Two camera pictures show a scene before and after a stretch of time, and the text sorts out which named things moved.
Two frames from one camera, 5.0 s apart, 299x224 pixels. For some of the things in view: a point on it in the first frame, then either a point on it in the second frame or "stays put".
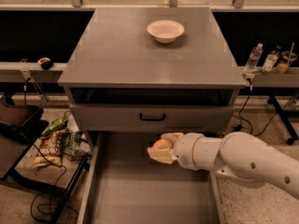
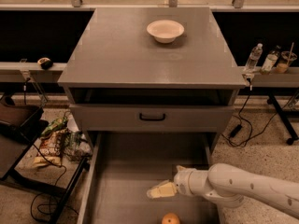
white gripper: x=183 y=150 → x=183 y=182
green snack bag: x=57 y=124 stays put
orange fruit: x=162 y=144 → x=170 y=218
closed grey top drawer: x=141 y=118 stays put
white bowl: x=165 y=31 stays put
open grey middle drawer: x=126 y=185 stays put
